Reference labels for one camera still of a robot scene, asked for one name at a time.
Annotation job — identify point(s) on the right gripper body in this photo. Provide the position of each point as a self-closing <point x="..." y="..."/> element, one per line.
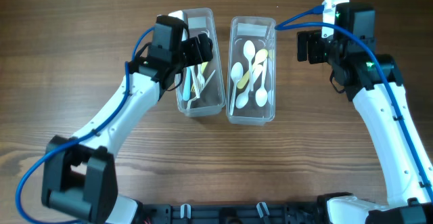
<point x="320" y="50"/>

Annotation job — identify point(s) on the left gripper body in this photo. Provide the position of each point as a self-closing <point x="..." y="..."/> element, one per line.
<point x="192" y="51"/>

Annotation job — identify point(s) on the yellow plastic fork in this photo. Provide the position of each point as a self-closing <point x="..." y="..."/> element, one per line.
<point x="202" y="69"/>

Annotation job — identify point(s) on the thin white fork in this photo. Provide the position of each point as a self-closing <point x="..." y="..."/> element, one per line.
<point x="205" y="84"/>

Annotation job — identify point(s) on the white fork slim handle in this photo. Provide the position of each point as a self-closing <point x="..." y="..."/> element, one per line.
<point x="201" y="78"/>

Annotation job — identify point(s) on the white fork bluish handle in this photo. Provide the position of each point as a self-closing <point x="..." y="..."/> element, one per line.
<point x="187" y="85"/>

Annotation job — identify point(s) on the white spoon long handle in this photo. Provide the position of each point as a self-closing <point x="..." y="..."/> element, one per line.
<point x="236" y="75"/>

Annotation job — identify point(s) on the yellow plastic spoon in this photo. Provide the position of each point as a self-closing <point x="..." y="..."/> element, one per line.
<point x="259" y="58"/>

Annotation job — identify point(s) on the white spoon wide handle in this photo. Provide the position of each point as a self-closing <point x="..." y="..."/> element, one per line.
<point x="243" y="97"/>

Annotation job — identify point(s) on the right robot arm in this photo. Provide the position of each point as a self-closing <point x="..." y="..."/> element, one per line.
<point x="373" y="83"/>

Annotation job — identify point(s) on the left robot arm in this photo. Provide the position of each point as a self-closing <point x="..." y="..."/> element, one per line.
<point x="79" y="177"/>

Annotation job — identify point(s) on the left clear plastic container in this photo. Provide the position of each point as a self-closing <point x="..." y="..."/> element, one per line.
<point x="212" y="98"/>

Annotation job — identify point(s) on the clear plastic container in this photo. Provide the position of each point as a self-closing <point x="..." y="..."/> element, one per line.
<point x="212" y="98"/>
<point x="261" y="31"/>

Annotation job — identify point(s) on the right clear plastic container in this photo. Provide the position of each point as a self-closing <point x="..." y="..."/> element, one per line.
<point x="261" y="31"/>

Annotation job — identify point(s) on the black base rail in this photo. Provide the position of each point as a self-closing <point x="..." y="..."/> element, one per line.
<point x="260" y="213"/>

